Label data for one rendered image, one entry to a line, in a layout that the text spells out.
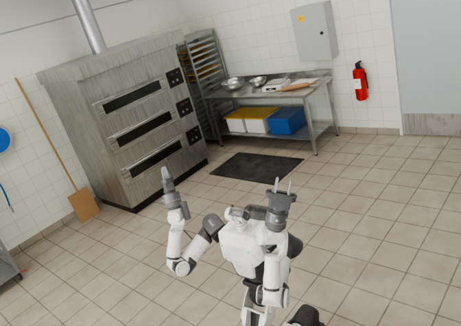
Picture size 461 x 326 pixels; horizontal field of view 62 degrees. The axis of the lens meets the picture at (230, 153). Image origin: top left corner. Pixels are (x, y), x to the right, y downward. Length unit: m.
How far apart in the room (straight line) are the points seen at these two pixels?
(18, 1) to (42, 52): 0.64
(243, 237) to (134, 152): 3.37
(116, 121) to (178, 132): 0.96
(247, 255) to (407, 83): 3.83
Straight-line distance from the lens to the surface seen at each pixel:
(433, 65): 5.14
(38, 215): 5.77
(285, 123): 5.52
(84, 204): 5.68
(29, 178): 5.65
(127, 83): 5.04
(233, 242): 1.93
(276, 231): 1.60
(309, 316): 2.69
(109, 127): 4.89
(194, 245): 2.07
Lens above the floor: 2.31
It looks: 22 degrees down
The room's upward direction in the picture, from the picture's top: 17 degrees counter-clockwise
